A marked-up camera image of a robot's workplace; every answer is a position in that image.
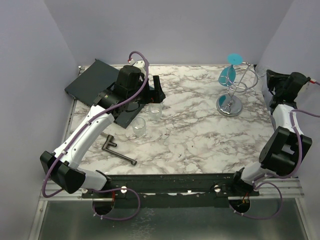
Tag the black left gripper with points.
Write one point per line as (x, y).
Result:
(157, 95)

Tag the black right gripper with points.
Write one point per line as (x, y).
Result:
(272, 77)

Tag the clear ribbed wine glass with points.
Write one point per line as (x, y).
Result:
(155, 111)

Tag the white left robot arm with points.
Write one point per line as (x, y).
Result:
(62, 165)

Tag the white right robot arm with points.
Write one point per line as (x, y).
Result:
(284, 152)

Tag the chrome wine glass rack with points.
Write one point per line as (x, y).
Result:
(238, 79)

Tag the blue wine glass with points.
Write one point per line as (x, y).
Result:
(228, 103)

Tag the dark grey flat box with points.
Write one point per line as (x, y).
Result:
(94, 80)

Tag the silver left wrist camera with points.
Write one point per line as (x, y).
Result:
(140, 64)

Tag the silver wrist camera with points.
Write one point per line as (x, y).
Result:
(306, 86)
(140, 64)

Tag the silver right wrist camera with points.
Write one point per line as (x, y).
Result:
(306, 86)

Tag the dark metal T-handle tool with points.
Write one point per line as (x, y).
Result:
(109, 143)

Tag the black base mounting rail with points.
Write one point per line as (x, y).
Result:
(171, 190)

